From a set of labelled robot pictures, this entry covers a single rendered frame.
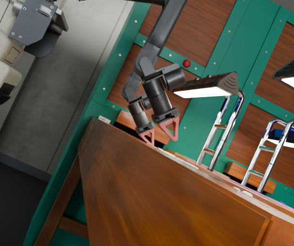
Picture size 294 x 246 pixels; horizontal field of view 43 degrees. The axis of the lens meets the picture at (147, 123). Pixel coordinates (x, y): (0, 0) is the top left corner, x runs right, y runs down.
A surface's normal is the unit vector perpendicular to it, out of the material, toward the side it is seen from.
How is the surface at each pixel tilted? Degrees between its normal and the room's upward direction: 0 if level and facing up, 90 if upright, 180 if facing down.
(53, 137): 90
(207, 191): 90
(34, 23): 90
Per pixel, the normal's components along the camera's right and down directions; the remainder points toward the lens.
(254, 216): -0.88, -0.42
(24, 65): 0.13, 0.01
